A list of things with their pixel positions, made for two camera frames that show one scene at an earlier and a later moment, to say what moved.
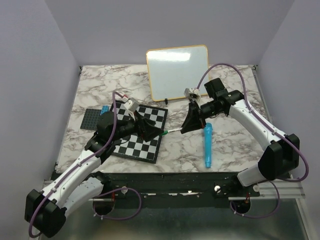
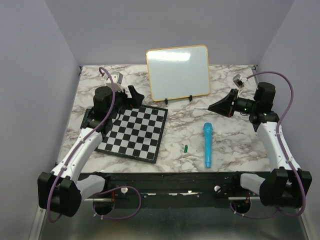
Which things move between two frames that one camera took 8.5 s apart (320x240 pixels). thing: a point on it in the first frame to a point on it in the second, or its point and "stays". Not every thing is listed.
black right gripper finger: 194,121 to 224,108
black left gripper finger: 151,123 to 137,97
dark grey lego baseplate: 90,119 stays
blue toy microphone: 208,140 stays
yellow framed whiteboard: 173,70 stays
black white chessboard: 135,147 stays
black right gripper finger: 194,120 to 227,101
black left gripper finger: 151,132 to 136,103
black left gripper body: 134,127 to 121,100
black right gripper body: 206,110 to 237,105
